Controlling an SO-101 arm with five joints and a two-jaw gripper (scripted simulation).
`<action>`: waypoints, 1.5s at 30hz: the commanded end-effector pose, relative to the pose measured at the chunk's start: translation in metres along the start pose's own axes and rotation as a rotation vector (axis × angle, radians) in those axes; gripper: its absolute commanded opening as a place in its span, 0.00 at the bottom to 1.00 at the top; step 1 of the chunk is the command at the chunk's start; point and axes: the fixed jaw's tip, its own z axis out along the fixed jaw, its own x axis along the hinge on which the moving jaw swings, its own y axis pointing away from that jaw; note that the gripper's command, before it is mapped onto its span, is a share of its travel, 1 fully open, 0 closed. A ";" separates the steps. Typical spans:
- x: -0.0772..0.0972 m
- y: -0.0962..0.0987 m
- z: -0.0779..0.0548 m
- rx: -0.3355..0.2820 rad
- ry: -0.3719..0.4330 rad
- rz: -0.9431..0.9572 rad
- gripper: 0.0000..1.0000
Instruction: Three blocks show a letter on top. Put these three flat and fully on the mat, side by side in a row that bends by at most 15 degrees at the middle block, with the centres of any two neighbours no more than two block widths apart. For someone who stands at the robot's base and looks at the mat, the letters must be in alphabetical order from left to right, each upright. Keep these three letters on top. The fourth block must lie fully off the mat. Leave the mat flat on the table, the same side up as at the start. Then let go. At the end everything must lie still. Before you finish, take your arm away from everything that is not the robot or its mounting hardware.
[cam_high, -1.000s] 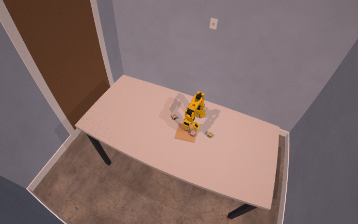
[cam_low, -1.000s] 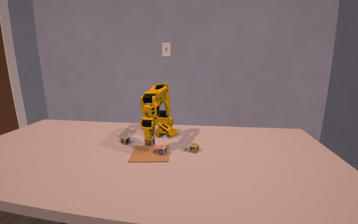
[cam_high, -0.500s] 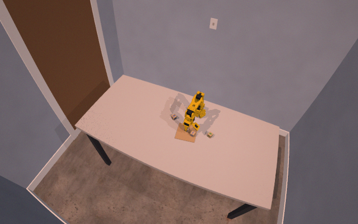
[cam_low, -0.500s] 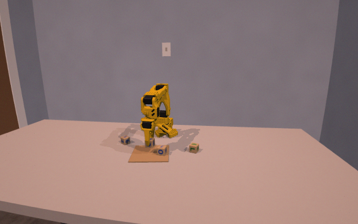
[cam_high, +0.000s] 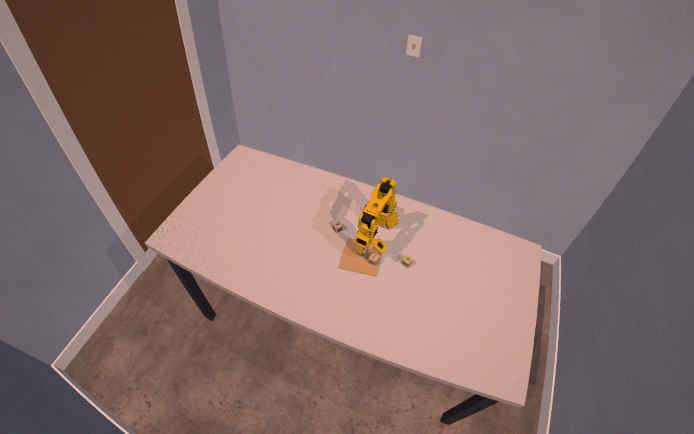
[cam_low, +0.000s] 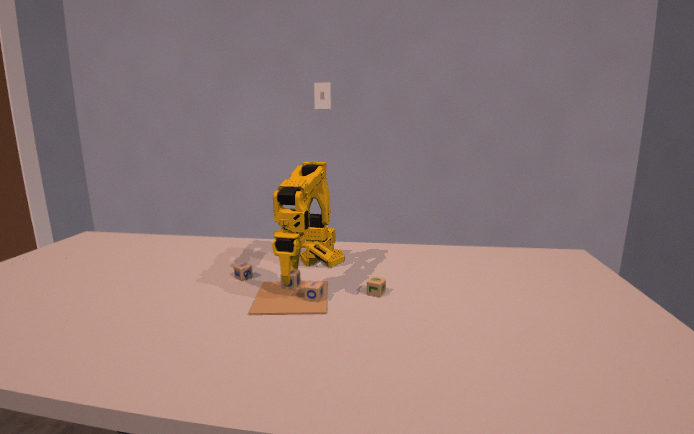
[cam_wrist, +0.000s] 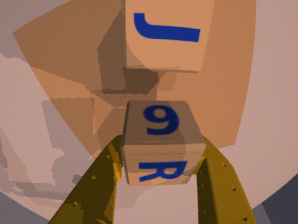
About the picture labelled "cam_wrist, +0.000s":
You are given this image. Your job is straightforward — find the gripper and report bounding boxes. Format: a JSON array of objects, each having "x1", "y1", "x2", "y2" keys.
[{"x1": 48, "y1": 135, "x2": 257, "y2": 224}]

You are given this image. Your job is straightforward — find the tan letter block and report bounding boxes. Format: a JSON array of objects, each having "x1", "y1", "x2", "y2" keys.
[
  {"x1": 120, "y1": 100, "x2": 207, "y2": 186},
  {"x1": 121, "y1": 0, "x2": 215, "y2": 73}
]

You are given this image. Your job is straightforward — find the tan flat mat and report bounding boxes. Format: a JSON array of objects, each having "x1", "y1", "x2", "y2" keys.
[{"x1": 13, "y1": 0, "x2": 256, "y2": 160}]

